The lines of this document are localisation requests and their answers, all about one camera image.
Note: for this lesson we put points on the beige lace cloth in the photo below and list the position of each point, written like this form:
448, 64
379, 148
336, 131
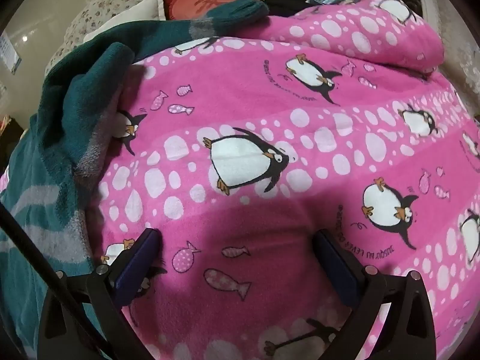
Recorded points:
465, 67

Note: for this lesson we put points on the pink penguin print blanket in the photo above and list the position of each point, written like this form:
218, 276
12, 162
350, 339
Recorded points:
262, 82

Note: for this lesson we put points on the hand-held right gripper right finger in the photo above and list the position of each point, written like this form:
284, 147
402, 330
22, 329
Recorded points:
337, 266

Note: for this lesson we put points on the black clothing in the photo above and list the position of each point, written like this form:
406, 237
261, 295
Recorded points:
288, 2

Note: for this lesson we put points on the teal grey striped sweater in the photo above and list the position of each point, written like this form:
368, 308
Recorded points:
56, 101

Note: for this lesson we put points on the wall poster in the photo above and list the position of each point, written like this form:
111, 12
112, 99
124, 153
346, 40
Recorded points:
9, 50

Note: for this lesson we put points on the white pillow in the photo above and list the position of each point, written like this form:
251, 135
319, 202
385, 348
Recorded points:
150, 7

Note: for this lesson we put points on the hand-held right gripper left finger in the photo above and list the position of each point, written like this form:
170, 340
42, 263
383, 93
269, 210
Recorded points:
137, 266

